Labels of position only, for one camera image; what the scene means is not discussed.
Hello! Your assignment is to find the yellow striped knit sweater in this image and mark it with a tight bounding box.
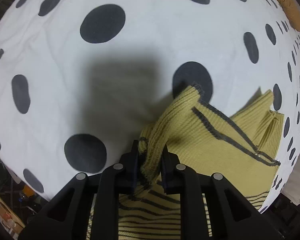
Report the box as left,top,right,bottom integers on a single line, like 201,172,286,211
119,84,284,239

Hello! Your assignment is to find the white polka dot duvet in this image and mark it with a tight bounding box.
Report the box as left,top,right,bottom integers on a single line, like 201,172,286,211
0,0,300,211

